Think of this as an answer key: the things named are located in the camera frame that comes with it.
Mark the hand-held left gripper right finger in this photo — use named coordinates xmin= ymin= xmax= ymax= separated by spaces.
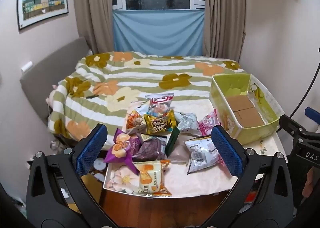
xmin=211 ymin=125 xmax=294 ymax=228

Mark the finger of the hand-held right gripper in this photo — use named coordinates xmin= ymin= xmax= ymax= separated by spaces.
xmin=278 ymin=115 xmax=305 ymax=139
xmin=304 ymin=107 xmax=320 ymax=125

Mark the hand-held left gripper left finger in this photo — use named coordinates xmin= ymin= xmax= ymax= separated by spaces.
xmin=26 ymin=123 xmax=108 ymax=228

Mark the silver-white snack packet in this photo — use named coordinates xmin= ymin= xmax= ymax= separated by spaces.
xmin=184 ymin=135 xmax=223 ymax=175

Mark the purple snack packet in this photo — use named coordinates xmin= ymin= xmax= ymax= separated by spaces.
xmin=103 ymin=128 xmax=141 ymax=175

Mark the green cardboard box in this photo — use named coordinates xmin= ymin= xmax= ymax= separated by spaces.
xmin=209 ymin=73 xmax=285 ymax=145

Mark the pink snack packet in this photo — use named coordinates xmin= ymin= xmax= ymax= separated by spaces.
xmin=197 ymin=108 xmax=221 ymax=136

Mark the grey-white snack packet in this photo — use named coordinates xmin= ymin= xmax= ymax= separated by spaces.
xmin=174 ymin=111 xmax=198 ymax=135

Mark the orange snack packet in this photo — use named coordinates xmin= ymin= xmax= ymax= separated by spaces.
xmin=126 ymin=110 xmax=147 ymax=134

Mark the dark green snack packet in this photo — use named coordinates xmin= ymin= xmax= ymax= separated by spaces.
xmin=166 ymin=126 xmax=181 ymax=157

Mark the clear purple bread packet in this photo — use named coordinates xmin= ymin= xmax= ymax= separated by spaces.
xmin=136 ymin=133 xmax=168 ymax=163

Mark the orange-white cake packet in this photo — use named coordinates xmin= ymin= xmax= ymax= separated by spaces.
xmin=133 ymin=159 xmax=173 ymax=197

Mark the yellow-brown snack packet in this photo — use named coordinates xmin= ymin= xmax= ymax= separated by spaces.
xmin=143 ymin=110 xmax=177 ymax=135

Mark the clear red-label candy bag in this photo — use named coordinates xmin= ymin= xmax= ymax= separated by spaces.
xmin=136 ymin=92 xmax=175 ymax=116

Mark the person's right hand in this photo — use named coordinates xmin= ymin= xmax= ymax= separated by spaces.
xmin=301 ymin=166 xmax=316 ymax=202

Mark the black lamp pole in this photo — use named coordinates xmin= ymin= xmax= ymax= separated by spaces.
xmin=289 ymin=48 xmax=320 ymax=118

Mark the white floral table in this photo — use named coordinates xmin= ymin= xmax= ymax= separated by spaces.
xmin=102 ymin=98 xmax=286 ymax=197

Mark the pale pink bedding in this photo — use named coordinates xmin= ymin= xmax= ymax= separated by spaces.
xmin=46 ymin=84 xmax=62 ymax=105

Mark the striped floral blanket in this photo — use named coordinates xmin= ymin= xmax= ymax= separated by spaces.
xmin=46 ymin=51 xmax=248 ymax=147

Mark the grey bed headboard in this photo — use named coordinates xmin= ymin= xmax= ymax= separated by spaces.
xmin=19 ymin=36 xmax=91 ymax=121

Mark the beige curtain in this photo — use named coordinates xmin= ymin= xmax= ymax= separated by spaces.
xmin=203 ymin=0 xmax=247 ymax=64
xmin=72 ymin=0 xmax=116 ymax=54

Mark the light blue cloth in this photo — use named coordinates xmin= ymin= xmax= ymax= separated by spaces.
xmin=112 ymin=9 xmax=206 ymax=57

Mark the framed houses picture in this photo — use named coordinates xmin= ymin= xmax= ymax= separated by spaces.
xmin=16 ymin=0 xmax=69 ymax=30

